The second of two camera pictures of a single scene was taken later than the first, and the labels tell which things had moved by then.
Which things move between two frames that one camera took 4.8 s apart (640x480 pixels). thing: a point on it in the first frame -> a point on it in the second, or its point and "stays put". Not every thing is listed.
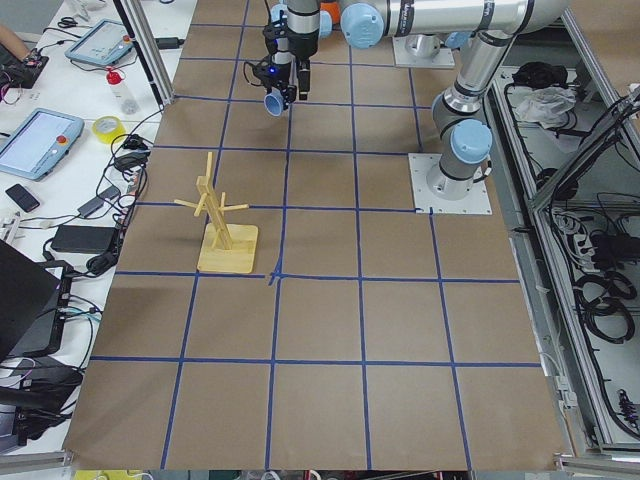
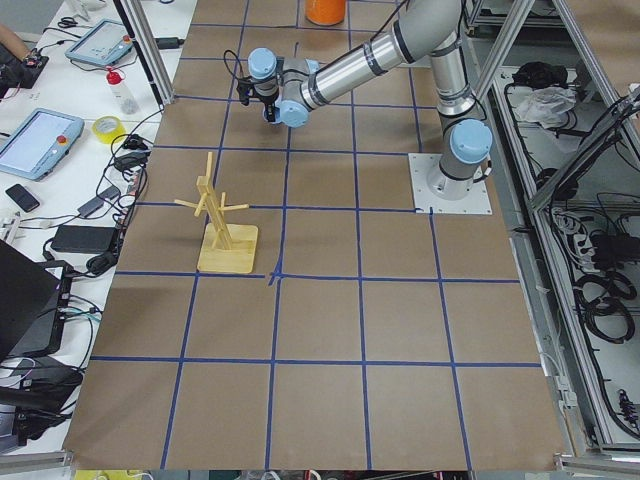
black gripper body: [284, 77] -> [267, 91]
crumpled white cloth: [548, 106] stays put
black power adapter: [80, 238] stays put
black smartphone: [27, 202] stays put
